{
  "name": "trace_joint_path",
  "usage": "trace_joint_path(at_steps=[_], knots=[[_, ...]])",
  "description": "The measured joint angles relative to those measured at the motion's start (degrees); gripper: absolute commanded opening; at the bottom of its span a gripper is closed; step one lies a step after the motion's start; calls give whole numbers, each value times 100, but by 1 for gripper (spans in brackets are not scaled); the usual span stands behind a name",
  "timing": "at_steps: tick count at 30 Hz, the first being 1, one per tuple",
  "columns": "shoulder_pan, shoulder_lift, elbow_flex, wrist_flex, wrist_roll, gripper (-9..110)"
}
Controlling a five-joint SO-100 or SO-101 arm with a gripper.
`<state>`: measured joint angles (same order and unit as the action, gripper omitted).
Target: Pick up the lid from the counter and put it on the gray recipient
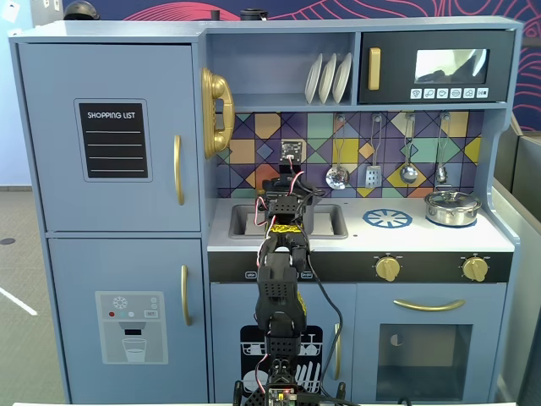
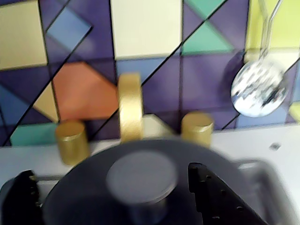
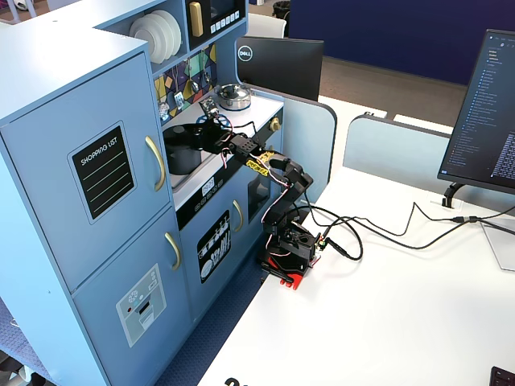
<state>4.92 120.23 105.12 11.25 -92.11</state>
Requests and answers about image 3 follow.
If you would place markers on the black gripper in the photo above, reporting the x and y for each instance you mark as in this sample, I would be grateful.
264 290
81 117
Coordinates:
202 135

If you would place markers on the dark gray pot lid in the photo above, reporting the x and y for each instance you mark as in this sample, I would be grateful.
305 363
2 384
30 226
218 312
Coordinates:
179 134

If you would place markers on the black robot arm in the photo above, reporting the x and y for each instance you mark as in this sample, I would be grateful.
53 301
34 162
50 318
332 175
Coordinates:
297 179

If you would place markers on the silver pot with lid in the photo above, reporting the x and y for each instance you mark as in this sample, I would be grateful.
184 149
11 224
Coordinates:
235 96

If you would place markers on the dark gray pot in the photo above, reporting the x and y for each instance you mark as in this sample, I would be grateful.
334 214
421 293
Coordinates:
183 161

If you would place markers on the silver toy spatula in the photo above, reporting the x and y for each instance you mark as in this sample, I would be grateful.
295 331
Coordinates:
179 100

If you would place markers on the silver toy ladle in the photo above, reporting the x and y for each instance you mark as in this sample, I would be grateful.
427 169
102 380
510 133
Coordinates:
194 85

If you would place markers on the small silver toy spoon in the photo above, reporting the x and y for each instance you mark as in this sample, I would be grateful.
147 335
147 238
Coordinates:
207 76

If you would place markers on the gold stove knob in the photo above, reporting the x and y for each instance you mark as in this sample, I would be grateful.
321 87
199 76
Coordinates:
275 124

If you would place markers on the light blue desk divider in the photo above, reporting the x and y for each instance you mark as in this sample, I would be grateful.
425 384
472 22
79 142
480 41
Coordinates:
394 153
306 136

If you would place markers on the black Dell monitor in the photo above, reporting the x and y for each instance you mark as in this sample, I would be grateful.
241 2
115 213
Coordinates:
281 66

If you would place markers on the white plate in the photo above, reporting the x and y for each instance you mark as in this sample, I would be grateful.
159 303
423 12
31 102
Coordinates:
178 32
168 34
145 40

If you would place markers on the white chair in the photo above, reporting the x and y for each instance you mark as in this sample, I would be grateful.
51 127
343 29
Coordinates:
265 25

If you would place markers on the blue toy kitchen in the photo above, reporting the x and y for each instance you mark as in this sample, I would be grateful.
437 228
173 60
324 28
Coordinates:
60 120

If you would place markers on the black waste bin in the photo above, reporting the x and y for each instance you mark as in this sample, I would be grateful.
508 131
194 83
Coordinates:
281 9

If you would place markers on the red base clamp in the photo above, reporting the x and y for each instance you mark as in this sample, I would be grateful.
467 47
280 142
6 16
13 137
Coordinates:
297 281

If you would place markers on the monitor with lit screen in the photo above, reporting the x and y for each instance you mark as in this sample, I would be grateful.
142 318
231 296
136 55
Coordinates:
483 112

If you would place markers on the silver flat stand plate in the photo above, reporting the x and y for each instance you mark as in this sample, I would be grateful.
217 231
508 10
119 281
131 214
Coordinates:
501 249

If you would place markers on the black keyboard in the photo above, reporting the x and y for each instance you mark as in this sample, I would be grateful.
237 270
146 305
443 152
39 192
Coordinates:
503 378

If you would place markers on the small wrist camera board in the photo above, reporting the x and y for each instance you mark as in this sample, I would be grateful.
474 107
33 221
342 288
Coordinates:
209 105

